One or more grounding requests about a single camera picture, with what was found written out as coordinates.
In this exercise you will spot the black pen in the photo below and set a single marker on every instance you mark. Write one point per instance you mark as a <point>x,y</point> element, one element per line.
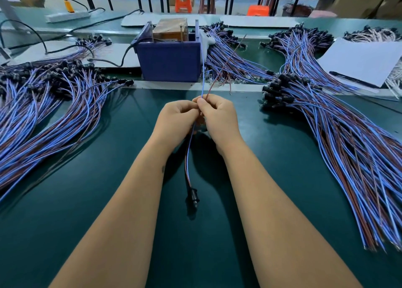
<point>355,79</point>

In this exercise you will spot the white power strip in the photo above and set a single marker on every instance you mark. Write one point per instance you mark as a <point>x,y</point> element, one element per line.
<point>68,16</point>

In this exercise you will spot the blue plastic tester box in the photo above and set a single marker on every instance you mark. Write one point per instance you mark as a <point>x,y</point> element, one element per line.
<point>168,62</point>

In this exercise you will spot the orange plastic stool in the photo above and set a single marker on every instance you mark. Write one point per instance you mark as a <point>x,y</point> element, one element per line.
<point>258,10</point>
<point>183,0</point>

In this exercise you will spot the white paper sheet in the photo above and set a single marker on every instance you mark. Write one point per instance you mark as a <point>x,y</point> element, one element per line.
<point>361,62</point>

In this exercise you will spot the person's right forearm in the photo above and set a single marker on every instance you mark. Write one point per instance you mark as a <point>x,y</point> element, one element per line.
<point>292,225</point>

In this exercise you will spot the person's left hand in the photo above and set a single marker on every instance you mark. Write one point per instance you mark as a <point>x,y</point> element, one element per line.
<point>176,123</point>

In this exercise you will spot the white flat mat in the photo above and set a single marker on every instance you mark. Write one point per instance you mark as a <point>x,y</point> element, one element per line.
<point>113,54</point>
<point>141,20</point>
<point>261,22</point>

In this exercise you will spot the pink plastic stool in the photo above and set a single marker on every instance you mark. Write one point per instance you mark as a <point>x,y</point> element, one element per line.
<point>323,13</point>

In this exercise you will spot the grey metal pole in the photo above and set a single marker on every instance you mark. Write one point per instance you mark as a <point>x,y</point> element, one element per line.
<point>7,8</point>

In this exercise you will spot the open cardboard box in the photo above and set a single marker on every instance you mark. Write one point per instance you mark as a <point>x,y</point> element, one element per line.
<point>28,1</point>

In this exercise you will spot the brown cardboard block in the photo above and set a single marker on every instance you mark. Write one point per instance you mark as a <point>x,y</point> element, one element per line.
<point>170,29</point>

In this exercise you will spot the orange plug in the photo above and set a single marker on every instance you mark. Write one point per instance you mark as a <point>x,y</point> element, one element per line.
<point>68,6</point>

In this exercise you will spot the person's right hand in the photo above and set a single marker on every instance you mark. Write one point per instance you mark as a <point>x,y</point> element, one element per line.
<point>218,121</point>

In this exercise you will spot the person's left forearm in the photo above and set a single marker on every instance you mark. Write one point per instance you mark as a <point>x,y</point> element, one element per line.
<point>113,228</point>

